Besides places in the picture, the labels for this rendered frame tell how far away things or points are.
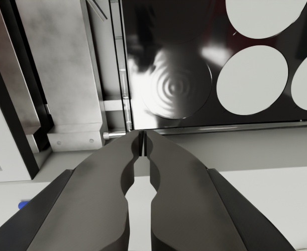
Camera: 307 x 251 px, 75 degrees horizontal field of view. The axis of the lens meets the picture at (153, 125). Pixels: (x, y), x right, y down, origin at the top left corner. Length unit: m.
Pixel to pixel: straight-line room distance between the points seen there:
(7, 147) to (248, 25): 0.34
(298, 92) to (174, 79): 0.18
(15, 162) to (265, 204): 0.36
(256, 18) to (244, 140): 0.18
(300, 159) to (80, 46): 0.35
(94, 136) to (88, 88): 0.07
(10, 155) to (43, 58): 0.14
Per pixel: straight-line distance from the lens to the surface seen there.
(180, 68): 0.29
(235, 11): 0.30
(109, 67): 0.37
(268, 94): 0.34
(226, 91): 0.31
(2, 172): 0.34
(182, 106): 0.30
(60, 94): 0.34
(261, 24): 0.31
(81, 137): 0.33
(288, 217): 0.42
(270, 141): 0.39
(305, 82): 0.37
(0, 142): 0.31
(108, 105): 0.36
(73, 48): 0.31
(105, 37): 0.36
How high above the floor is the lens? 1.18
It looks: 62 degrees down
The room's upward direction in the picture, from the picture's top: 176 degrees clockwise
